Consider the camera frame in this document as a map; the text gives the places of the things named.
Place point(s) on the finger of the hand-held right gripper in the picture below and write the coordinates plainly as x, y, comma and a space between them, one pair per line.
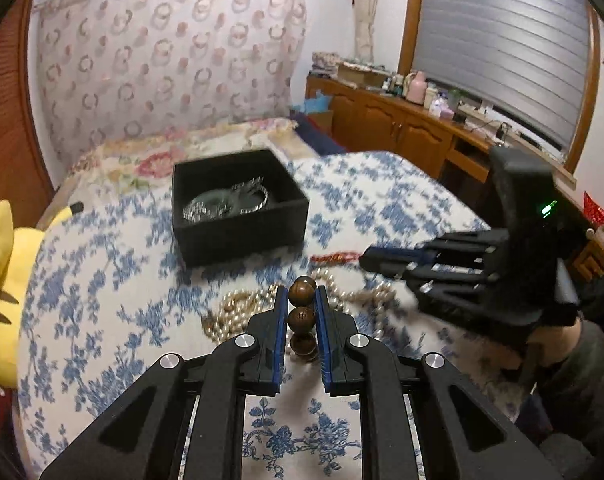
432, 250
452, 276

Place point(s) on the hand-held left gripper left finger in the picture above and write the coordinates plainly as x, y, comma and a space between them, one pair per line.
281, 320

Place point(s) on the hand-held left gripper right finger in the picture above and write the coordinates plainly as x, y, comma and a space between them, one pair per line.
322, 330

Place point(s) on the black jewelry box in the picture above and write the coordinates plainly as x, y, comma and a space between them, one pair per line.
242, 240

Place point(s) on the silver bangle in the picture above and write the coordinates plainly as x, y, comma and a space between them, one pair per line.
262, 200

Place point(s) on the pale green jade bangle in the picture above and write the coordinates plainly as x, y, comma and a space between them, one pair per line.
207, 197

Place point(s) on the person's right forearm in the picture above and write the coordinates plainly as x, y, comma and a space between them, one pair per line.
592, 385

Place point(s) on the person's right hand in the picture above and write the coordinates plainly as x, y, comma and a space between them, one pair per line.
557, 342

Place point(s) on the red patterned bag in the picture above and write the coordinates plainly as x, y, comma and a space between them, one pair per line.
597, 210

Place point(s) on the wooden cabinet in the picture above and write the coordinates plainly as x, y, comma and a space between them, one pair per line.
407, 130

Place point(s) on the pink tissue pack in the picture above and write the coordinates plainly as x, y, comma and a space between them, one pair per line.
440, 108

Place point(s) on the blue floral tablecloth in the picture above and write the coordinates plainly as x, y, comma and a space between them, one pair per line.
132, 285

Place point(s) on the white bottle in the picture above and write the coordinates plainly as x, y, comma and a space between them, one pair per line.
431, 96

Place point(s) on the green cup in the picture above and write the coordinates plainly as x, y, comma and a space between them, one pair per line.
454, 97

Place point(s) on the dark blue bedding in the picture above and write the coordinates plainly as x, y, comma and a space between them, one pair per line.
322, 135

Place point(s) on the pink thermos jug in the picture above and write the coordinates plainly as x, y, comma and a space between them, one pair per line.
416, 91

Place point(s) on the cluster of small bottles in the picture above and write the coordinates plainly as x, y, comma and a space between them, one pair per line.
396, 84

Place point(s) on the cardboard box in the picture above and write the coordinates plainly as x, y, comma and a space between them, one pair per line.
362, 77

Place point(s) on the floral bed blanket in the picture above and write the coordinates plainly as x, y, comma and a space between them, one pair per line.
147, 155

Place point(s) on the patterned storage box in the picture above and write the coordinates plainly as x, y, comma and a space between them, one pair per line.
326, 64

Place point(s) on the grey window blind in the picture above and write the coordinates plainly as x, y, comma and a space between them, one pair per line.
497, 35

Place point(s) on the beige window curtain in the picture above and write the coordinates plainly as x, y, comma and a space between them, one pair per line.
366, 10

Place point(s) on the circle patterned sheer curtain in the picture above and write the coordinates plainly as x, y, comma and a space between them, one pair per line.
172, 60

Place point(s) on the yellow plush toy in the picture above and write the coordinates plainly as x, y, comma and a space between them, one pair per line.
2, 270

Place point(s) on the wooden louvered wardrobe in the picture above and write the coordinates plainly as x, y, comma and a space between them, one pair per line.
7, 110

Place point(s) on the wooden window frame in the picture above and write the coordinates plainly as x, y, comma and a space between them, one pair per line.
408, 20

